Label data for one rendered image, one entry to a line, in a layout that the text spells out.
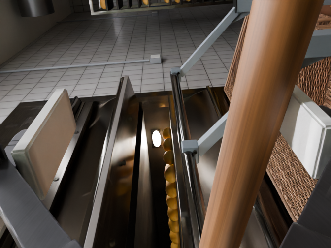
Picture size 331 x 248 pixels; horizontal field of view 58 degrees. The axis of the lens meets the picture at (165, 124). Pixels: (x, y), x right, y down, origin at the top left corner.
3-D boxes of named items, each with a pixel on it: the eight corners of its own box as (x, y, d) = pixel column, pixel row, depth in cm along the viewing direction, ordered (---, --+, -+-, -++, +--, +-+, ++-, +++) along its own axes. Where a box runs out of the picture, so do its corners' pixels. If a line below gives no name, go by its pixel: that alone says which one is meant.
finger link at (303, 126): (324, 127, 13) (342, 125, 13) (270, 70, 19) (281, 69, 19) (312, 180, 14) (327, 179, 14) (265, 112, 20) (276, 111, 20)
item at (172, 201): (181, 258, 168) (171, 259, 168) (176, 197, 209) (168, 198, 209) (175, 173, 138) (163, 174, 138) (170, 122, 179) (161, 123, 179)
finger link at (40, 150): (45, 201, 14) (29, 202, 14) (77, 127, 20) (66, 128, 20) (25, 150, 13) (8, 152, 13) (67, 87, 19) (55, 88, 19)
